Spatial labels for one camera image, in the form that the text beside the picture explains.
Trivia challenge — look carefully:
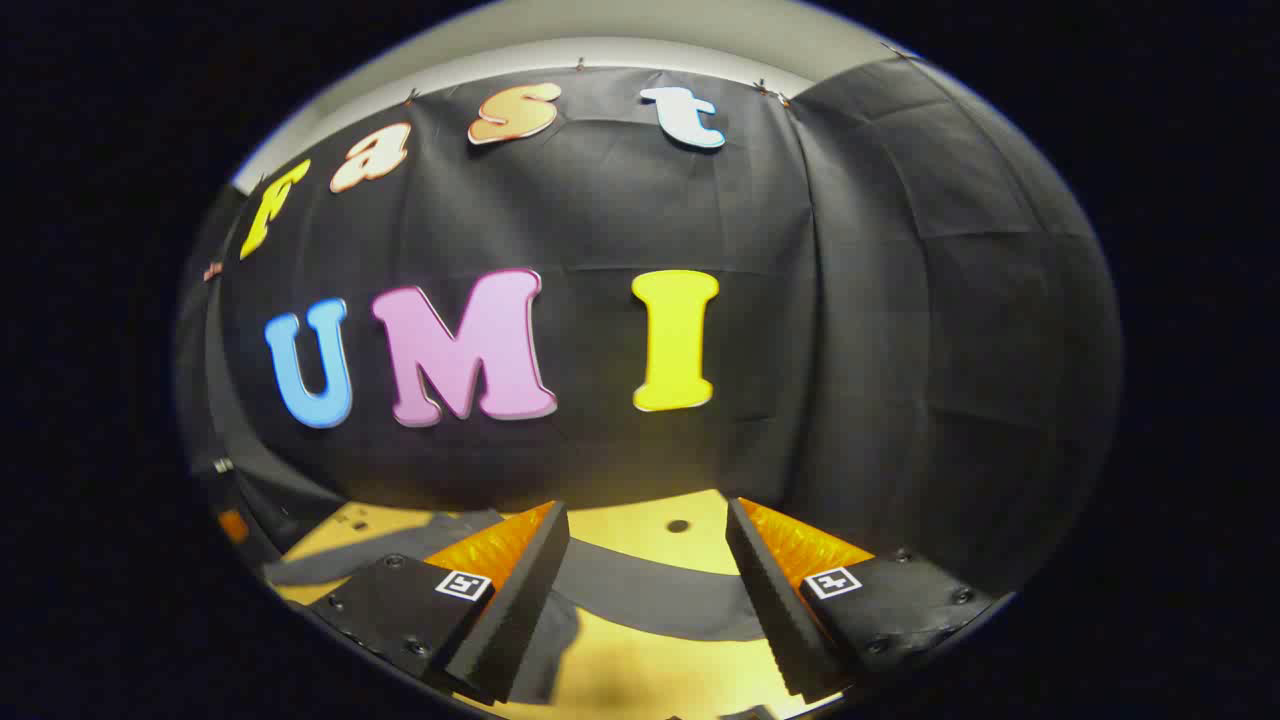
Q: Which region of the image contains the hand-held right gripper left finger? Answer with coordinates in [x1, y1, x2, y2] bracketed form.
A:
[305, 500, 571, 706]

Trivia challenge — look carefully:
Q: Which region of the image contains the grey long-sleeved shirt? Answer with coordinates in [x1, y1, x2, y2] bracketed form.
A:
[262, 508, 766, 706]

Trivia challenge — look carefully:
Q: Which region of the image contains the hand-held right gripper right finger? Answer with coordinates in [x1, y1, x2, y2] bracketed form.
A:
[725, 497, 1001, 704]

